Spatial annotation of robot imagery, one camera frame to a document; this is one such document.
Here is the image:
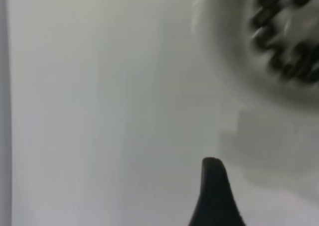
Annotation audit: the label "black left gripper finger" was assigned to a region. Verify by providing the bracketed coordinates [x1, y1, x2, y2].
[187, 157, 246, 226]

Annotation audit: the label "dark coffee beans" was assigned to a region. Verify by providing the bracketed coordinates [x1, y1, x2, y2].
[249, 0, 319, 84]

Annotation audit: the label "clear glass handled cup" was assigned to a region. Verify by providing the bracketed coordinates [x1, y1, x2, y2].
[191, 0, 319, 113]

